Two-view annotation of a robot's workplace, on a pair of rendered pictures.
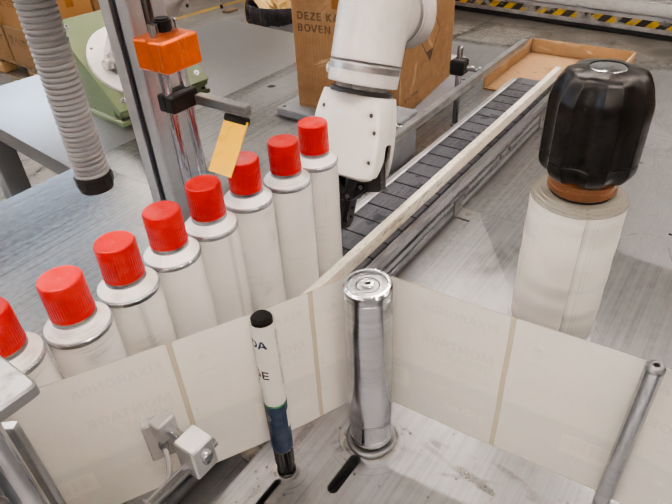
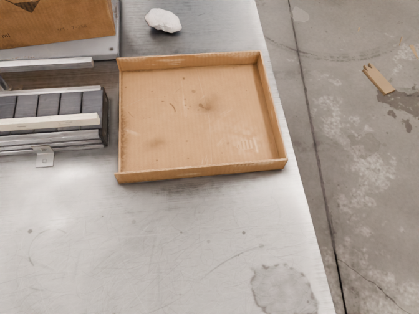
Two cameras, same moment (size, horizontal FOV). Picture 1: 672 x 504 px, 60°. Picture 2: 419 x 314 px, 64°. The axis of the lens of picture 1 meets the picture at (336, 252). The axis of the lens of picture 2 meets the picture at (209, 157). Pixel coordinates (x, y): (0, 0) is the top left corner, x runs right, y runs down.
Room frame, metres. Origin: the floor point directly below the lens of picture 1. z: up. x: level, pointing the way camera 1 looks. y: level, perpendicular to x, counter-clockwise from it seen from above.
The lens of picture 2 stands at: (1.09, -0.83, 1.39)
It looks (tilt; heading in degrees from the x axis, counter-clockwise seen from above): 63 degrees down; 41
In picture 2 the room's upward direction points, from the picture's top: 6 degrees clockwise
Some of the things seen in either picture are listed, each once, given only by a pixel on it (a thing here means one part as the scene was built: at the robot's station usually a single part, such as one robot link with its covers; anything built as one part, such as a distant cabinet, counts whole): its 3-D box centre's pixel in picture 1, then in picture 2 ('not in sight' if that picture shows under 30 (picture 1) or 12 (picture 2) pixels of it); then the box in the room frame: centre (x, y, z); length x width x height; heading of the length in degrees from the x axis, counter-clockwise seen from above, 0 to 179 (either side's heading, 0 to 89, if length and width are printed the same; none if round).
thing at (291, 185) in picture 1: (291, 223); not in sight; (0.55, 0.05, 0.98); 0.05 x 0.05 x 0.20
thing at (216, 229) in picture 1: (220, 270); not in sight; (0.47, 0.12, 0.98); 0.05 x 0.05 x 0.20
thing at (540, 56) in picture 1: (560, 69); (196, 111); (1.35, -0.56, 0.85); 0.30 x 0.26 x 0.04; 143
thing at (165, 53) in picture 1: (215, 183); not in sight; (0.54, 0.12, 1.05); 0.10 x 0.04 x 0.33; 53
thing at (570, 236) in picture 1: (572, 223); not in sight; (0.45, -0.22, 1.03); 0.09 x 0.09 x 0.30
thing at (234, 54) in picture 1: (203, 90); not in sight; (1.46, 0.32, 0.81); 0.90 x 0.90 x 0.04; 47
